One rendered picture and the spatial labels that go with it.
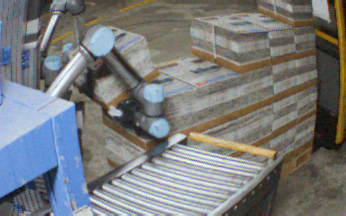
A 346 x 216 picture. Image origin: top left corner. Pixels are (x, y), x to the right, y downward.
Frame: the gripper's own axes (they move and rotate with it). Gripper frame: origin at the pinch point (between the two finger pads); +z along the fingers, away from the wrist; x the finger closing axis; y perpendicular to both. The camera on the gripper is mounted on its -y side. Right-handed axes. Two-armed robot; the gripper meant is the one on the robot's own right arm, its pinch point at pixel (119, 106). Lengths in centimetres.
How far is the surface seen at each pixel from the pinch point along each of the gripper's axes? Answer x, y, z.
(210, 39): -65, -9, 20
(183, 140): -4.7, -4.7, -39.1
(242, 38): -73, -5, -2
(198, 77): -43.1, -15.1, 5.8
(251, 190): 2, -1, -95
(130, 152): 1.8, -28.7, 7.2
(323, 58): -175, -80, 26
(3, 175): 87, 105, -161
